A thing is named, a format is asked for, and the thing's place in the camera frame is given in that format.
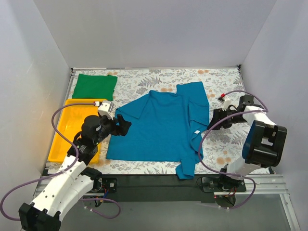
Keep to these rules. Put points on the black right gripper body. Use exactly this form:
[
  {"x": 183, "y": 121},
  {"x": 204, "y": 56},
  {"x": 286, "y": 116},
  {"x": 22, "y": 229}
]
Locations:
[{"x": 222, "y": 118}]

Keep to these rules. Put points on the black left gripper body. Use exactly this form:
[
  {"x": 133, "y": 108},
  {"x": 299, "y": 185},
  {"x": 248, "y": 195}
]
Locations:
[{"x": 115, "y": 125}]

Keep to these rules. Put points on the yellow plastic tray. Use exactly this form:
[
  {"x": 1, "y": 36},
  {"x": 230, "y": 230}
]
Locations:
[{"x": 69, "y": 125}]

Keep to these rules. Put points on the blue t shirt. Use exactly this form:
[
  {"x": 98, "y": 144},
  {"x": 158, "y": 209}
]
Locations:
[{"x": 165, "y": 126}]

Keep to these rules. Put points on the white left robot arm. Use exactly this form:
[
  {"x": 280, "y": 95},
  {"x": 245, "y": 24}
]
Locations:
[{"x": 74, "y": 178}]

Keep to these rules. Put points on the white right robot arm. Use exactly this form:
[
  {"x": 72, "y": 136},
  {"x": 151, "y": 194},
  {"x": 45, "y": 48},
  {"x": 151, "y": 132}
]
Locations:
[{"x": 265, "y": 140}]

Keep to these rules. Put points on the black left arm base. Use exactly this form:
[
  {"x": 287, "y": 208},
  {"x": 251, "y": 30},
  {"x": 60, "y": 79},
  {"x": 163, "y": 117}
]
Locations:
[{"x": 104, "y": 184}]

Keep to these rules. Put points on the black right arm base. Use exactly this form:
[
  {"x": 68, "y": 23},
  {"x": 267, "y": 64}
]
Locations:
[{"x": 221, "y": 183}]

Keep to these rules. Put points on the floral patterned table mat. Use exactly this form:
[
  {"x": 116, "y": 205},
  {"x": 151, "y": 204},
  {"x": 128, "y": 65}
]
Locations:
[{"x": 220, "y": 146}]

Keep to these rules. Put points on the green folded t shirt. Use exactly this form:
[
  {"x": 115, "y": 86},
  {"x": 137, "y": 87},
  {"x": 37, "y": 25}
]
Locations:
[{"x": 95, "y": 87}]

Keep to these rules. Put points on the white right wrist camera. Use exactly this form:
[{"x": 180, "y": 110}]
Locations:
[{"x": 226, "y": 102}]

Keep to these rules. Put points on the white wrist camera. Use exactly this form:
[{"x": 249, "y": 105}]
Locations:
[
  {"x": 226, "y": 102},
  {"x": 104, "y": 109}
]

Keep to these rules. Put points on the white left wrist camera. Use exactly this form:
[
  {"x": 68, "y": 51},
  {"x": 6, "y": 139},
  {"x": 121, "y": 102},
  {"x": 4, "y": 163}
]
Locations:
[{"x": 104, "y": 109}]

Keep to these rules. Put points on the aluminium frame rail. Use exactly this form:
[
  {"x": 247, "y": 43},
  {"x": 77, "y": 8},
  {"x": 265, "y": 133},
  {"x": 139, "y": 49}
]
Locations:
[{"x": 265, "y": 184}]

